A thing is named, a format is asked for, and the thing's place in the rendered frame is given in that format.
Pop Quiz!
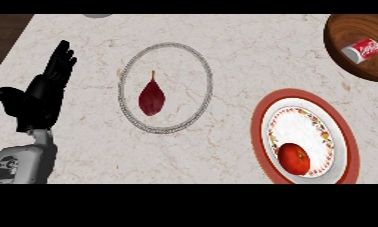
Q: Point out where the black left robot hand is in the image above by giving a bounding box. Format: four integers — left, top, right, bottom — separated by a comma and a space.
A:
0, 39, 79, 134

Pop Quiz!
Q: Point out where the clear glass plate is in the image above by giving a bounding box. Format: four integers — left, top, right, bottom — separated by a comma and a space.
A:
117, 41, 216, 135

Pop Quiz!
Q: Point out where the red rimmed white plate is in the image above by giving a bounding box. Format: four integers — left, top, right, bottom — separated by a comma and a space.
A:
250, 87, 362, 185

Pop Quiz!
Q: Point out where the brown wooden bowl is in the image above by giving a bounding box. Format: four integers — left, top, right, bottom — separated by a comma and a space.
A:
322, 14, 378, 83

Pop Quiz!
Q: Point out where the red and white can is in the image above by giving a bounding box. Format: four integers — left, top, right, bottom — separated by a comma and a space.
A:
342, 37, 378, 65

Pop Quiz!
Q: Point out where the red tomato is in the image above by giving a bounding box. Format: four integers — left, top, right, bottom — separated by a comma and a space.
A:
277, 142, 312, 176

